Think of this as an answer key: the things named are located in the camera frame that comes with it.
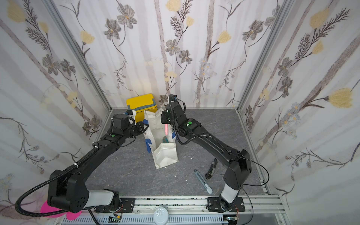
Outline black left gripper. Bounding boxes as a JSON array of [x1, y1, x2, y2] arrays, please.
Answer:
[[122, 121, 150, 140]]

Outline white Doraemon tote bag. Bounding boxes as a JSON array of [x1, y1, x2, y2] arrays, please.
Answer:
[[143, 108, 179, 169]]

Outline grey blue utility knife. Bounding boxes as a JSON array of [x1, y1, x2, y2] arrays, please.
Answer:
[[194, 169, 213, 194]]

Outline teal art knife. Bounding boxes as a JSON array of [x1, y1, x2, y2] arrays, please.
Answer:
[[162, 137, 169, 143]]

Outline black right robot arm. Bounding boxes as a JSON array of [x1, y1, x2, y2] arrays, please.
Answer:
[[161, 94, 252, 213]]

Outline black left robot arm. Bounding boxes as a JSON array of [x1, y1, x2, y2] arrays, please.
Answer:
[[47, 114, 149, 213]]

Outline yellow plastic box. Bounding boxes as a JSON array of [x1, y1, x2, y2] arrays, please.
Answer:
[[126, 94, 158, 122]]

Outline white round knob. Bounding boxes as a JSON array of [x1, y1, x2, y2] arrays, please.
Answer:
[[153, 207, 169, 225]]

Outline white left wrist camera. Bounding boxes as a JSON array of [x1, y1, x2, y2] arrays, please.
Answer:
[[125, 110, 137, 116]]

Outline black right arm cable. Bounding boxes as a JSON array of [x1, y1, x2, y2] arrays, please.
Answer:
[[238, 157, 270, 225]]

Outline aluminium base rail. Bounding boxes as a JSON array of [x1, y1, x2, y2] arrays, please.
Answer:
[[53, 196, 291, 225]]

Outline black corrugated left cable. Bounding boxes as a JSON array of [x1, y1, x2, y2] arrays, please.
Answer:
[[14, 163, 79, 218]]

